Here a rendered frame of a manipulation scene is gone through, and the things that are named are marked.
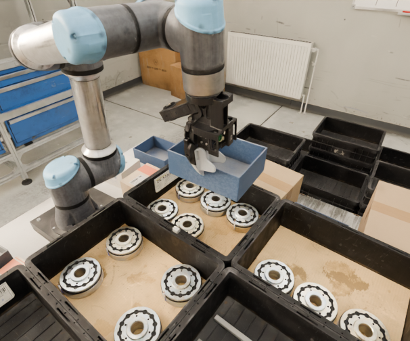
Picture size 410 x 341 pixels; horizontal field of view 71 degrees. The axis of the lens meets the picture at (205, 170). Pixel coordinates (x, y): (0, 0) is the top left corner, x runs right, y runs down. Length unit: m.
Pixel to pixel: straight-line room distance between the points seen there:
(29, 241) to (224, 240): 0.71
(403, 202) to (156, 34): 0.88
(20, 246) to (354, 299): 1.07
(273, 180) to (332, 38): 2.57
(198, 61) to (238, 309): 0.58
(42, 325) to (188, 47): 0.70
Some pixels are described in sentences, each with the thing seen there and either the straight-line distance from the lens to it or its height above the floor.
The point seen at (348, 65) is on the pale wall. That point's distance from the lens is 3.52.
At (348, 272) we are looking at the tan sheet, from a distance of 0.92.
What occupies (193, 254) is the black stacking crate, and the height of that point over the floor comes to 0.90.
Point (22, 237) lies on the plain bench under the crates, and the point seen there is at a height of 0.70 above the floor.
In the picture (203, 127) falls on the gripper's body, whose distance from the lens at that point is 0.56.
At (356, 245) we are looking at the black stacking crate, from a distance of 0.91.
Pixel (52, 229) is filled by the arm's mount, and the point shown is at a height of 0.75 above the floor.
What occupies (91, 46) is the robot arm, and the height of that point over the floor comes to 1.42.
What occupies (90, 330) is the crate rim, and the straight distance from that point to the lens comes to 0.69.
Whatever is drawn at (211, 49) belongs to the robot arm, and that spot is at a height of 1.41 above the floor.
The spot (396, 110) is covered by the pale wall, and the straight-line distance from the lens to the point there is 3.59.
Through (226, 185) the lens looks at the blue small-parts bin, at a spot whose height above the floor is 1.11.
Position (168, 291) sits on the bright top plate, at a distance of 0.77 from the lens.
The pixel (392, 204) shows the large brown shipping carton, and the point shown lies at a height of 0.90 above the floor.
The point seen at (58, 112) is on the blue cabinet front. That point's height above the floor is 0.46.
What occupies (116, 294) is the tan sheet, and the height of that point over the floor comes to 0.83.
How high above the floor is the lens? 1.52
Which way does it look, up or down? 37 degrees down
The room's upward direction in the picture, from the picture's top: straight up
